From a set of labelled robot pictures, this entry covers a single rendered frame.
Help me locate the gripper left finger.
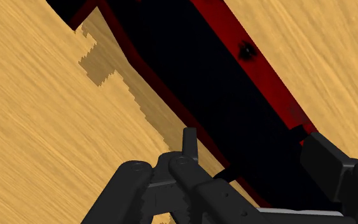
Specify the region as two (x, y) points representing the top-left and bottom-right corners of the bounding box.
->
(80, 127), (270, 224)

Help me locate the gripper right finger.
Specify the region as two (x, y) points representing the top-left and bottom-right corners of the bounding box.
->
(299, 131), (358, 224)

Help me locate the red and black robot stand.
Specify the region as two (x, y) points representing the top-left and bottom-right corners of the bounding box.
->
(46, 0), (345, 213)

